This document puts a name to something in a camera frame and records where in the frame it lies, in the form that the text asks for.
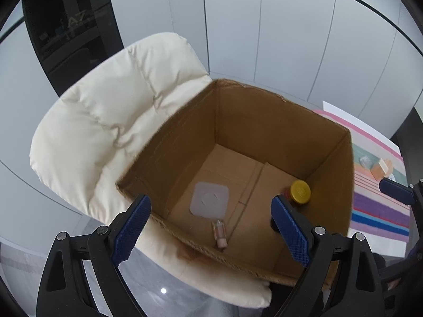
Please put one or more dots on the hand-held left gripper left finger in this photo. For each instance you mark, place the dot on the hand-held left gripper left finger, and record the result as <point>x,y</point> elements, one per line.
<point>130,228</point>

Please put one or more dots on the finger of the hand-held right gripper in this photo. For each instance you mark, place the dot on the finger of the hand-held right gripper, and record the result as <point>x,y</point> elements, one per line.
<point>396,188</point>

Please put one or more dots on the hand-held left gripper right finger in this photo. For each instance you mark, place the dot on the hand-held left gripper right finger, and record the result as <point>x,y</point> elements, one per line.
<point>290,231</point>

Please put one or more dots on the white round jar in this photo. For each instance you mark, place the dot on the white round jar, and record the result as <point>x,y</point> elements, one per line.
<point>393,177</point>

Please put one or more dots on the yellow lid jar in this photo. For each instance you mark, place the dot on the yellow lid jar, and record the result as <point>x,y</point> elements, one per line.
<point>300,191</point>

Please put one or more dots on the small clear jar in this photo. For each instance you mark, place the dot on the small clear jar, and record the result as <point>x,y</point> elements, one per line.
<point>365,161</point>

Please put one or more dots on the small pink bottle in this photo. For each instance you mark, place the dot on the small pink bottle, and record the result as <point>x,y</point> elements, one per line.
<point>218,232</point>

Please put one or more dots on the frosted square container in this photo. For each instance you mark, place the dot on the frosted square container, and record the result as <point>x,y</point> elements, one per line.
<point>209,201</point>

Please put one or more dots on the brown cardboard box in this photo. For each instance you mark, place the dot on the brown cardboard box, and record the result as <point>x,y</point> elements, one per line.
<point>198,132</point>

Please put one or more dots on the striped towel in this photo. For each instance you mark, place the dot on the striped towel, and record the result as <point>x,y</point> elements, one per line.
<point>376,211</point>

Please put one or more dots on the white table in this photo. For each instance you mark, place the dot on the white table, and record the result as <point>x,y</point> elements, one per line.
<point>370,246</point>

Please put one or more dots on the cream cushioned chair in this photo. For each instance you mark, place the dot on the cream cushioned chair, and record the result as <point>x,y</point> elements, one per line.
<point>99,122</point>

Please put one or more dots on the dark glass panel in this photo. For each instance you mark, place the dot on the dark glass panel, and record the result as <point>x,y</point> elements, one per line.
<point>66,23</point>

